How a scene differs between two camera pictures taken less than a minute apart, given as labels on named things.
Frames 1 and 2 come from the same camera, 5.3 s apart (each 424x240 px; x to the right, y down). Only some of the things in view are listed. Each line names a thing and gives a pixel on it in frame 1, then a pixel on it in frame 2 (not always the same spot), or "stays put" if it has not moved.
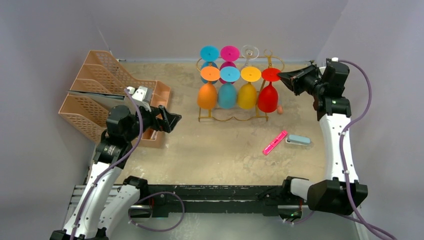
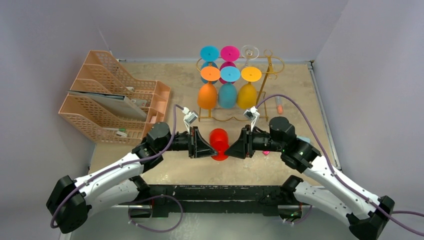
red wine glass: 268,98 -> 219,139
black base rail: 178,199 stays put
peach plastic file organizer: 100,74 stays put
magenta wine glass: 229,53 stays put
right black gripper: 301,81 -> 248,143
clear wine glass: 249,52 stays put
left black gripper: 167,122 -> 200,143
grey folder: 110,99 stays put
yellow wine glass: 247,94 stays put
